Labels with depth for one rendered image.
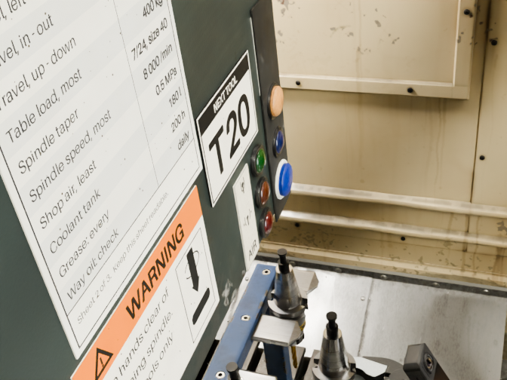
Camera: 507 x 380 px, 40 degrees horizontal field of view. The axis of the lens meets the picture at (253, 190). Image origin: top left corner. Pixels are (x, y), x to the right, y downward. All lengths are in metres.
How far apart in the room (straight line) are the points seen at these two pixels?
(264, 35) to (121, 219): 0.23
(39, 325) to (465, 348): 1.36
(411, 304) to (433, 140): 0.42
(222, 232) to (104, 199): 0.17
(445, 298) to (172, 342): 1.25
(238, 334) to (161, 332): 0.64
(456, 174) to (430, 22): 0.33
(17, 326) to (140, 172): 0.11
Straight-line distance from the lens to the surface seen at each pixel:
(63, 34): 0.31
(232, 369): 0.90
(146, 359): 0.42
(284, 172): 0.60
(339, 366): 0.99
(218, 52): 0.46
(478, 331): 1.63
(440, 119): 1.39
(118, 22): 0.35
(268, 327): 1.08
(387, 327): 1.63
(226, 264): 0.52
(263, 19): 0.54
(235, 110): 0.49
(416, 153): 1.44
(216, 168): 0.47
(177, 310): 0.44
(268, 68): 0.56
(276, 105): 0.56
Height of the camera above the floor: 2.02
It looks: 36 degrees down
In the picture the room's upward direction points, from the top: 8 degrees counter-clockwise
